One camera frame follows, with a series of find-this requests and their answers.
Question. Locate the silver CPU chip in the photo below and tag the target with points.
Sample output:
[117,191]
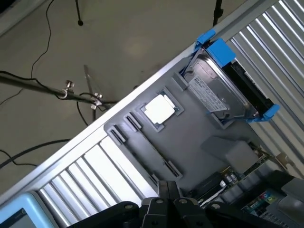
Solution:
[159,109]

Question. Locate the light blue teach pendant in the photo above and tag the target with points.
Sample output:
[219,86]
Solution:
[14,202]

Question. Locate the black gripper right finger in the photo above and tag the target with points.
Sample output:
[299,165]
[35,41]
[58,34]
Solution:
[183,213]

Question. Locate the green graphics card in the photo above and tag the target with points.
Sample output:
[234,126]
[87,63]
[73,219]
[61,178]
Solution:
[255,165]

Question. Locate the open PC case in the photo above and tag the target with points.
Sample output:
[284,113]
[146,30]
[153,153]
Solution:
[292,187]

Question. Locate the grey parts rack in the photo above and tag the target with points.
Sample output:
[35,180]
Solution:
[190,142]

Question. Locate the black stand leg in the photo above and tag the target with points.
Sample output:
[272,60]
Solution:
[79,14]
[219,8]

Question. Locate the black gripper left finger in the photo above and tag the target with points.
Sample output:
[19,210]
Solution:
[154,213]

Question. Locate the silver hard disk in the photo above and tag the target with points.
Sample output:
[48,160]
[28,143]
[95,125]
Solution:
[213,90]

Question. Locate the black camera stand pole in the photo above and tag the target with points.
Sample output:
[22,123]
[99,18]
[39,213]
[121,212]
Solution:
[35,87]

